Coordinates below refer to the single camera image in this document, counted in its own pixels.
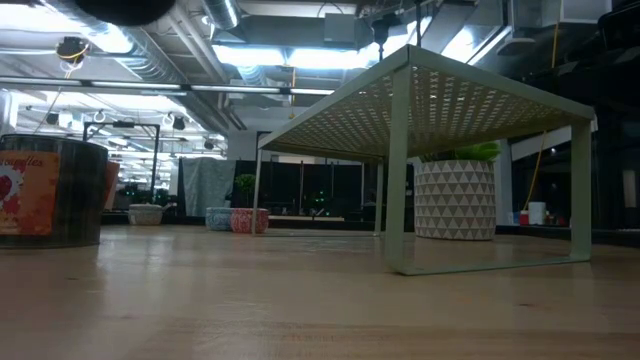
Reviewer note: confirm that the red patterned candle pot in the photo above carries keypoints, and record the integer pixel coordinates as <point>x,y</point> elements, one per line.
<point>245,221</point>

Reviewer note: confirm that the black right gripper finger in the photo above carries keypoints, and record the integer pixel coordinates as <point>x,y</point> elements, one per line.
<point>517,47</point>

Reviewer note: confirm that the grey cloth cover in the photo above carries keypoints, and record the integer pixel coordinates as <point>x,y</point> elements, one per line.
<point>207,185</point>

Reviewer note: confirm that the black partition wall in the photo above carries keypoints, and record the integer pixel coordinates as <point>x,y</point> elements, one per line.
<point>345,185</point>

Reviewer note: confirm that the black ceiling spotlight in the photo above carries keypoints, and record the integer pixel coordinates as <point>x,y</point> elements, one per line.
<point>52,119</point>
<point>179,123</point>

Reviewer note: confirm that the small green topiary plant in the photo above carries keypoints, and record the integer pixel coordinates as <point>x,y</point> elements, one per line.
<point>245,183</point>

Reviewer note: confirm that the ceiling light tube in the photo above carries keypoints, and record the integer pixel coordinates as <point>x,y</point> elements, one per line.
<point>225,89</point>

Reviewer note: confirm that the metal candle tin orange label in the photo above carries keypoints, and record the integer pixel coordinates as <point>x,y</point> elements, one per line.
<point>50,190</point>

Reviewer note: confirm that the blue patterned candle pot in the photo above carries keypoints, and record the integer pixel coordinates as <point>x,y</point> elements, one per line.
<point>219,220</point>

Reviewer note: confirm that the round metal ceiling duct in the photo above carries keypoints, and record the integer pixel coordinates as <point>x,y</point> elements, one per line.
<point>222,12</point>

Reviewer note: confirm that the grey ceiling box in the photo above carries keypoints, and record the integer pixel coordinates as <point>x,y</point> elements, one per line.
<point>340,27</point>

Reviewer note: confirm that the pale grey candle pot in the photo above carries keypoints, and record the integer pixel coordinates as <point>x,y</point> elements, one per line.
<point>145,214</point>

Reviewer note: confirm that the black ceiling sensor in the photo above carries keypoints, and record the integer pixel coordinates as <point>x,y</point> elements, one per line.
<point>71,49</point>

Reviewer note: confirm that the white container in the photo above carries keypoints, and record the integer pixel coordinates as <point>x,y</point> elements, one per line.
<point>536,213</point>

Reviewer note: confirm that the red cup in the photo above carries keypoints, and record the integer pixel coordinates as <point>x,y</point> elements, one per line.
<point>524,218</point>

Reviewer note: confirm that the black metal rack frame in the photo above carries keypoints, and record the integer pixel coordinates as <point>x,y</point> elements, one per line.
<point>157,160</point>

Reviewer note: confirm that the succulent in triangle-patterned pot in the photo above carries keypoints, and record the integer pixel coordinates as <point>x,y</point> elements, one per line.
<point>452,200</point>

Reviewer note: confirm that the green perforated metal shelf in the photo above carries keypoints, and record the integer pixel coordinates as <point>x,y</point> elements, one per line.
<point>400,175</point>

